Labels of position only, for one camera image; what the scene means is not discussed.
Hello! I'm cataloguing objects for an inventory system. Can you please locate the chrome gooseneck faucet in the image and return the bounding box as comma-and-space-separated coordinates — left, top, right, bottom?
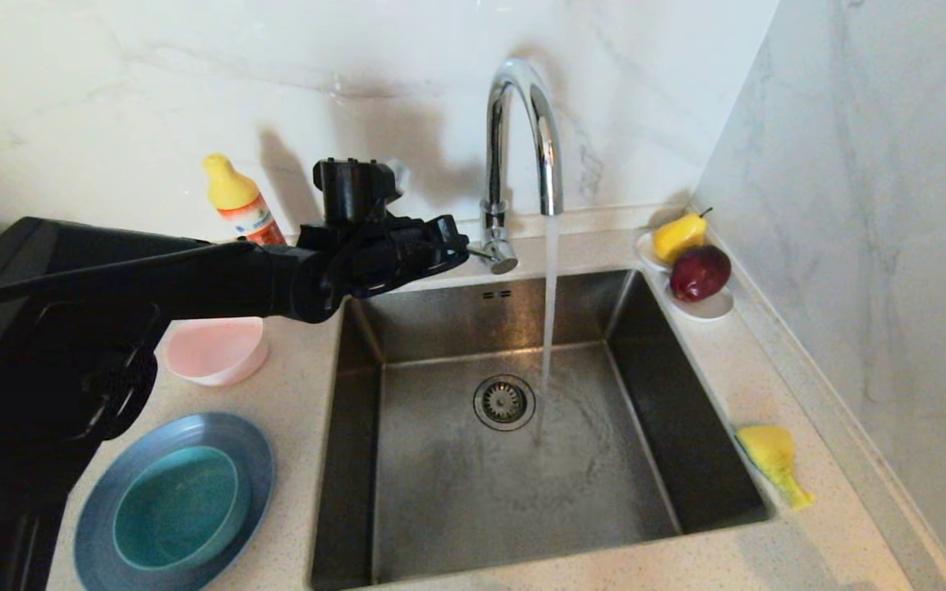
469, 57, 565, 276

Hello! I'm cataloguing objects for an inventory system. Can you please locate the yellow capped dish soap bottle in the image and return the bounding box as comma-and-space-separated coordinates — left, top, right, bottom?
201, 153, 287, 247

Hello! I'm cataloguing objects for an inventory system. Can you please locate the stainless steel sink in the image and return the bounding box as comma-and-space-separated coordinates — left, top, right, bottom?
310, 268, 772, 590

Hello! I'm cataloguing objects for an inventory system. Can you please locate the yellow sponge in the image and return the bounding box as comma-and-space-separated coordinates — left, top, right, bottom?
736, 424, 815, 511

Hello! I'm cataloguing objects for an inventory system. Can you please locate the metal drain strainer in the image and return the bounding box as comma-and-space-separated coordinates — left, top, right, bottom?
473, 375, 537, 433

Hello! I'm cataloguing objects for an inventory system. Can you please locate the pink plastic bowl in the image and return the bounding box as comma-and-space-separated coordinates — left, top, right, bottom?
163, 316, 269, 387

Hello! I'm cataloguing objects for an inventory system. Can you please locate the yellow pear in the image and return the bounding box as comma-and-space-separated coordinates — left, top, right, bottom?
654, 208, 714, 265

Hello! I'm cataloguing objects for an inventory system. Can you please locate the dark red apple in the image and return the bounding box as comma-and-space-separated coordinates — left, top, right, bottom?
668, 245, 733, 303

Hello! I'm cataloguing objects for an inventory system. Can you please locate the white fruit dish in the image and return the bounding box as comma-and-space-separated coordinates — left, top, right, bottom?
636, 232, 735, 322

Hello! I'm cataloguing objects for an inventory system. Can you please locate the teal bowl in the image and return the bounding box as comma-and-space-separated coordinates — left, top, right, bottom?
112, 446, 250, 573

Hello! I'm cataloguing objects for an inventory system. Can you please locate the large blue-grey plate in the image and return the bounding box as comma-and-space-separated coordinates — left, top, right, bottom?
72, 412, 276, 591

